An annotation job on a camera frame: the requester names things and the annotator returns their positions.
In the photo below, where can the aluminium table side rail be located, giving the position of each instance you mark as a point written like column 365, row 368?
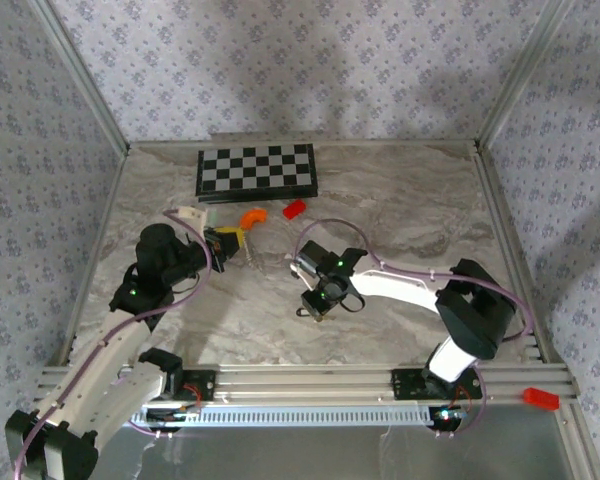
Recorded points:
column 500, row 225
column 97, row 250

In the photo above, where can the black controller board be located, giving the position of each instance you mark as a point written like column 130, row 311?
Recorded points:
column 447, row 416
column 172, row 415

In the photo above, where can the orange curved plastic block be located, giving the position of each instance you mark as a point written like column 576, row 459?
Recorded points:
column 252, row 219

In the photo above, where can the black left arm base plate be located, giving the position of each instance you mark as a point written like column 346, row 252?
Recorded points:
column 205, row 385

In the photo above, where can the long red plastic block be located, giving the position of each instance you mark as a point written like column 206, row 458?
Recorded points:
column 541, row 399

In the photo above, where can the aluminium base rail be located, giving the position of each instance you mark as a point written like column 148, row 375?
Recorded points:
column 305, row 385

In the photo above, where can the aluminium frame post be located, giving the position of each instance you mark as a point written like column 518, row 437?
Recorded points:
column 84, row 80
column 518, row 80

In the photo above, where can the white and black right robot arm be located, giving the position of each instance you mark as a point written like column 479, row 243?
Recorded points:
column 405, row 290

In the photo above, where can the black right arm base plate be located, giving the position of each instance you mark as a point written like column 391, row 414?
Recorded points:
column 405, row 385

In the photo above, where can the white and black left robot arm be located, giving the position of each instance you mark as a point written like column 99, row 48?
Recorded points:
column 95, row 380

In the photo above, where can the grey metal plate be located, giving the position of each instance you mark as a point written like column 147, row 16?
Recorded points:
column 280, row 455

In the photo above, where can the folded black white chessboard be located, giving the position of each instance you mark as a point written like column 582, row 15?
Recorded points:
column 257, row 170

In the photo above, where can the small red plastic block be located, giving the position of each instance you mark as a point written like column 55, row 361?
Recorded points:
column 294, row 209

